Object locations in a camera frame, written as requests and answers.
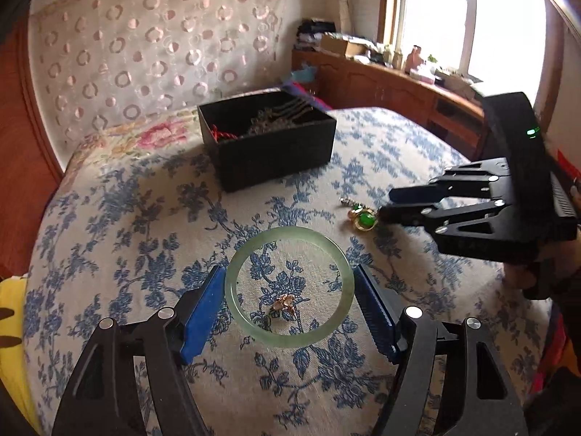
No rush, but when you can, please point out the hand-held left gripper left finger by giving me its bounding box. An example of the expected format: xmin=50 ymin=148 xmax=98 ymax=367
xmin=51 ymin=264 xmax=227 ymax=436

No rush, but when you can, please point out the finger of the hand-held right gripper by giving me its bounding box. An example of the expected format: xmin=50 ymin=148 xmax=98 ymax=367
xmin=379 ymin=199 xmax=515 ymax=256
xmin=389 ymin=158 xmax=513 ymax=208

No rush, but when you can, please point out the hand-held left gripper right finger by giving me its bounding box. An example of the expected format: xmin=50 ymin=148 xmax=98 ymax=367
xmin=353 ymin=263 xmax=529 ymax=436

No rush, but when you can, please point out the green jade bangle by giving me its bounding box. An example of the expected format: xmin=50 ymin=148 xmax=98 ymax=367
xmin=224 ymin=227 xmax=354 ymax=348

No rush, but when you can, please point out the gold earring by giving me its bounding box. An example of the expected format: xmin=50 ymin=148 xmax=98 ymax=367
xmin=271 ymin=294 xmax=301 ymax=321

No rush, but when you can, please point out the black jewelry box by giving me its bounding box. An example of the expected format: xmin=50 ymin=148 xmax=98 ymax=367
xmin=197 ymin=90 xmax=337 ymax=193

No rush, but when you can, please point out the metal hair comb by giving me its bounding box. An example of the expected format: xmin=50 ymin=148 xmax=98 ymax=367
xmin=247 ymin=93 xmax=319 ymax=138

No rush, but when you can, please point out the red string bracelet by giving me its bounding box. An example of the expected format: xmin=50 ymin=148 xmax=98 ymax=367
xmin=210 ymin=124 xmax=242 ymax=143

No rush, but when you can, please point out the person's right hand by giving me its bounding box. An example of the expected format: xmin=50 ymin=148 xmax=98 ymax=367
xmin=503 ymin=262 xmax=539 ymax=292

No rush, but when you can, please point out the blue floral blanket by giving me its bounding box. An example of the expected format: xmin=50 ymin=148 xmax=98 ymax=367
xmin=23 ymin=106 xmax=537 ymax=436

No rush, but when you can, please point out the wooden cabinet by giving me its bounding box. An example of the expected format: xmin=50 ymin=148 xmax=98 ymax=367
xmin=290 ymin=48 xmax=492 ymax=156

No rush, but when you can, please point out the pink figurine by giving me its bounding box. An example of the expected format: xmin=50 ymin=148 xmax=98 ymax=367
xmin=406 ymin=45 xmax=426 ymax=72

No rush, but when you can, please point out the dark blue blanket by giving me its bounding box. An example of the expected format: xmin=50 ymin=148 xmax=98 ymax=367
xmin=281 ymin=79 xmax=328 ymax=110

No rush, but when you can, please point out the cardboard box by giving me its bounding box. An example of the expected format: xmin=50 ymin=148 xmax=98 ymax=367
xmin=320 ymin=34 xmax=366 ymax=58

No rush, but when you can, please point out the window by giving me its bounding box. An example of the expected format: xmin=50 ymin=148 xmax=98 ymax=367
xmin=377 ymin=0 xmax=551 ymax=83

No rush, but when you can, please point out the pink floral quilt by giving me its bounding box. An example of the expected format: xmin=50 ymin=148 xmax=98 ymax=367
xmin=64 ymin=109 xmax=206 ymax=165

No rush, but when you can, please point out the pile of clothes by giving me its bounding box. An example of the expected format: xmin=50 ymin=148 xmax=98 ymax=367
xmin=296 ymin=19 xmax=339 ymax=51

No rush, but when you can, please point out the yellow plush toy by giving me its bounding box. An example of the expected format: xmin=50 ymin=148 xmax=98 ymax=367
xmin=0 ymin=277 xmax=42 ymax=436

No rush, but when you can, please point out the beige window curtain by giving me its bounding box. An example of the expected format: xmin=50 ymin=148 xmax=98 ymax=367
xmin=336 ymin=0 xmax=387 ymax=47

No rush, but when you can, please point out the sheer circle-patterned curtain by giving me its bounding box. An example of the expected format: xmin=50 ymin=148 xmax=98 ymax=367
xmin=29 ymin=0 xmax=292 ymax=147

